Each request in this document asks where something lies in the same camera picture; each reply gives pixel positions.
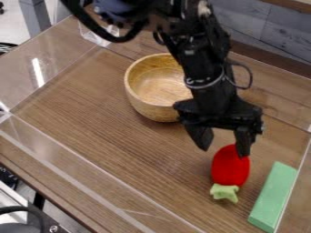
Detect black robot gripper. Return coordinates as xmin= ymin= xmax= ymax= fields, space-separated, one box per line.
xmin=174 ymin=96 xmax=265 ymax=157

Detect red felt strawberry green leaves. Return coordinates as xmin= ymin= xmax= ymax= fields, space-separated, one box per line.
xmin=210 ymin=144 xmax=250 ymax=204

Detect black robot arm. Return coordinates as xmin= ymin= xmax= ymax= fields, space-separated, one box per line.
xmin=62 ymin=0 xmax=265 ymax=157

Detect light wooden bowl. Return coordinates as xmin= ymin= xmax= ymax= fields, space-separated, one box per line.
xmin=124 ymin=53 xmax=191 ymax=123

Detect green rectangular foam block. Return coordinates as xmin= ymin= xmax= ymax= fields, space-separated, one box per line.
xmin=249 ymin=162 xmax=297 ymax=233

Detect clear acrylic enclosure wall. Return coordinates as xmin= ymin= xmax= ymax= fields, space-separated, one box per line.
xmin=0 ymin=18 xmax=311 ymax=233

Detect black metal bracket with bolt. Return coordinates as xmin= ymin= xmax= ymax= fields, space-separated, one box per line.
xmin=27 ymin=203 xmax=71 ymax=233

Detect black cable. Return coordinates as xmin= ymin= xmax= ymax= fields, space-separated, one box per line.
xmin=0 ymin=205 xmax=47 ymax=233

